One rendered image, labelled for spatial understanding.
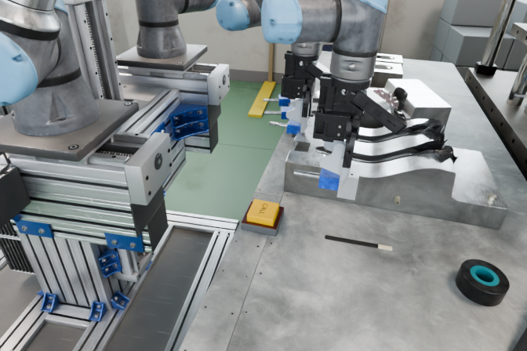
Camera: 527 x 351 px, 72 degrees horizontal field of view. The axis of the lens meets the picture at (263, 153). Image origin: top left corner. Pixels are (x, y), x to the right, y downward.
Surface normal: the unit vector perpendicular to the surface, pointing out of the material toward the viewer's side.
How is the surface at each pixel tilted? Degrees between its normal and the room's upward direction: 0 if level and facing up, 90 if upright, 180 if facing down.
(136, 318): 0
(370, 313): 0
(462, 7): 90
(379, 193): 90
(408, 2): 90
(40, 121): 72
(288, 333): 0
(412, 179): 90
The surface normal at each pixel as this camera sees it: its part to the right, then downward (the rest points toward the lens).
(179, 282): 0.03, -0.86
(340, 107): -0.25, 0.49
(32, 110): -0.05, 0.23
